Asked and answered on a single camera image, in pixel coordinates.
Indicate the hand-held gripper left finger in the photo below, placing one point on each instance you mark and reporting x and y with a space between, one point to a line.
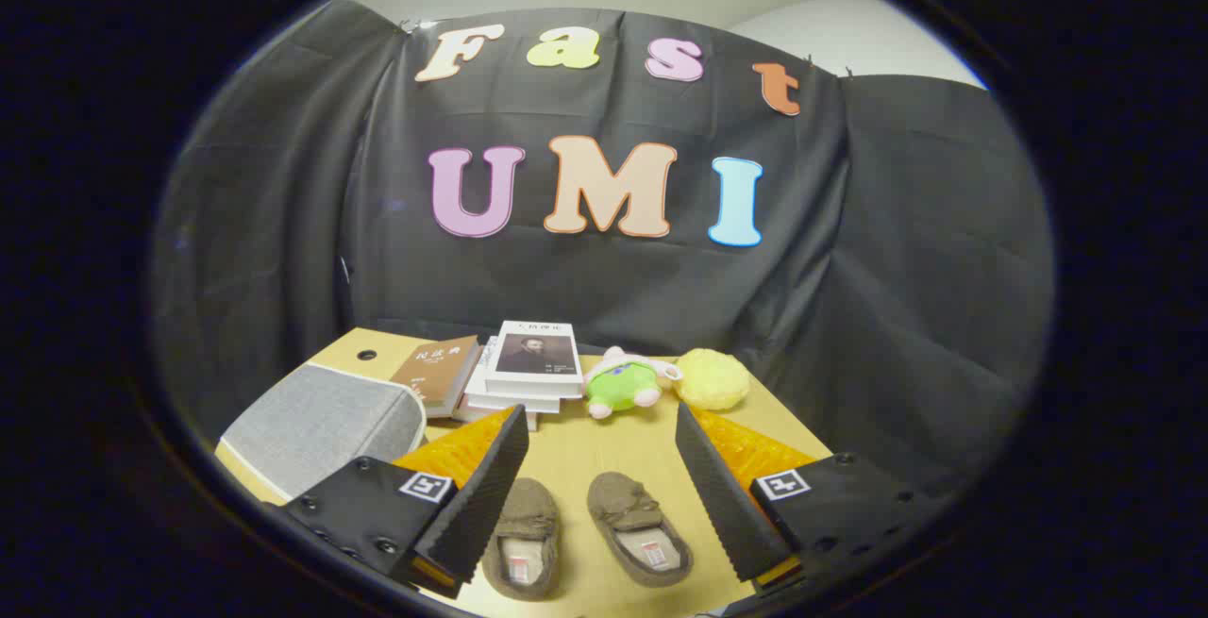
481 505

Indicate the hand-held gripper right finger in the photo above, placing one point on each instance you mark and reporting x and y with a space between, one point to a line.
722 495

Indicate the brown fuzzy slipper shoe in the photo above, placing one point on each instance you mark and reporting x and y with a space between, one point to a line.
528 505
623 500

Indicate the grey fabric storage box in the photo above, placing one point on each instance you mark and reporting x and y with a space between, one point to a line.
321 420

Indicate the pale thick book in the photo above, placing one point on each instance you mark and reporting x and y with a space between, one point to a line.
467 413

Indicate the plain white book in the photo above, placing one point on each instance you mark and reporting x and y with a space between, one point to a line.
500 403

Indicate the yellow fluffy plush toy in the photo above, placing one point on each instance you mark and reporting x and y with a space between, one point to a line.
713 380

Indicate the green and pink plush toy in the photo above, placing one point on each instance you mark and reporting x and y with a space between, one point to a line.
623 387

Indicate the brown cover book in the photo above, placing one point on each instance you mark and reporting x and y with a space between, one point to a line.
434 363

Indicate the white book with portrait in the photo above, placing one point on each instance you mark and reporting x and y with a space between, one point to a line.
538 354

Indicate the black backdrop cloth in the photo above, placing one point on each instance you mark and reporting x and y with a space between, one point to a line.
613 288

